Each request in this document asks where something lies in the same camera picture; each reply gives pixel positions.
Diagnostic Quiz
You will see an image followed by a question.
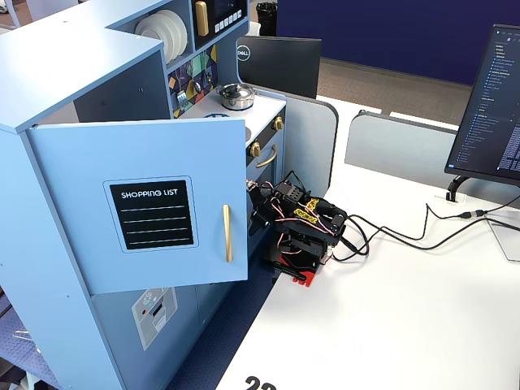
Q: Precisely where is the light blue toy kitchen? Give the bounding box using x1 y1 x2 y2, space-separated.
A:
0 0 288 390

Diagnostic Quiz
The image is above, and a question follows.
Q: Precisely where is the grey flat plate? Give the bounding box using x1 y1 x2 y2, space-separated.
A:
485 218 520 263

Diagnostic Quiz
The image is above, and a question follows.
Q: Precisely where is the black trash bin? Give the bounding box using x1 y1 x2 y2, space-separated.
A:
256 2 279 37

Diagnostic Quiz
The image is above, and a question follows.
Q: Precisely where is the black Dell monitor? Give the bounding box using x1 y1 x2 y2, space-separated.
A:
236 35 323 100

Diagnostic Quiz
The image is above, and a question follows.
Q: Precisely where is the red arm base mount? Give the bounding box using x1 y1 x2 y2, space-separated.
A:
284 266 319 289

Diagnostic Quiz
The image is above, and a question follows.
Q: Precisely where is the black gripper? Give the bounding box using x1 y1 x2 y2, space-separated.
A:
248 181 306 237

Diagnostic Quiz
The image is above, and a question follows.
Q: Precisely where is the gold cabinet door handle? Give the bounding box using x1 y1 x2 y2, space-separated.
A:
222 204 234 263

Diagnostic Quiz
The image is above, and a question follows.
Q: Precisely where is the blue shopping list cabinet door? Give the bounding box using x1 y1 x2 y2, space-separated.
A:
24 117 249 296

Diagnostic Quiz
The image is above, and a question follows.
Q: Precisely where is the black table clamp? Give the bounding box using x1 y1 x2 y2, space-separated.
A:
260 253 308 284

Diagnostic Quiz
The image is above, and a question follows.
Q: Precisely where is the grey rounded desk divider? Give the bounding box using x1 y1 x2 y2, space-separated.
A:
344 110 520 200
259 89 340 194

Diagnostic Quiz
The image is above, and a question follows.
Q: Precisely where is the toy microwave with gold handle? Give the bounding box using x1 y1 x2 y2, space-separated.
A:
190 0 249 50

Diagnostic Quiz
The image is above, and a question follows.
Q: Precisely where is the white toy plate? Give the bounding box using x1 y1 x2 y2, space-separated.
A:
145 12 176 65
134 15 167 66
164 9 189 56
156 11 183 62

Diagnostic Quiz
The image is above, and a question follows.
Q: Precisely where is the silver toy spatula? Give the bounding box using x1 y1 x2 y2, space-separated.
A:
175 67 189 109

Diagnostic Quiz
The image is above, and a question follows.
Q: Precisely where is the dark blue partition panel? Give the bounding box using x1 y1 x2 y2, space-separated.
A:
275 0 520 87

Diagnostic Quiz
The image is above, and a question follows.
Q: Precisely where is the monitor showing dark code screen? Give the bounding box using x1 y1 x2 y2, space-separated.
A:
444 24 520 189

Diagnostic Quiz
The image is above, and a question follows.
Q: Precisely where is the silver pot lid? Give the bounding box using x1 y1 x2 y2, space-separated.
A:
217 82 254 101

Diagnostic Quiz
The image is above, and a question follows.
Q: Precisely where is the ice dispenser sticker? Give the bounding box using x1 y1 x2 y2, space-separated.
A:
130 287 179 352

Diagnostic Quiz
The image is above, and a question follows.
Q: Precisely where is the gold oven handle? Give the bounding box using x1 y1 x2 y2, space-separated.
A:
255 144 279 169

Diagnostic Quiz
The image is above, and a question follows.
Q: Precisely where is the black cable with connector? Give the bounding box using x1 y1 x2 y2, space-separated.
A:
424 201 520 228

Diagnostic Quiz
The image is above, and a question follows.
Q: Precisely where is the gold microwave handle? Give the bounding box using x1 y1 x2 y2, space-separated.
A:
194 1 210 37

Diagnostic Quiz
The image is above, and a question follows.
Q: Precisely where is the silver toy pot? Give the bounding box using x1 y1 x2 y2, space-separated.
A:
215 88 257 111

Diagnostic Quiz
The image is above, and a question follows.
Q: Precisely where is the colourful mosaic backsplash panel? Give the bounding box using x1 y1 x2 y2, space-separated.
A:
167 43 219 119

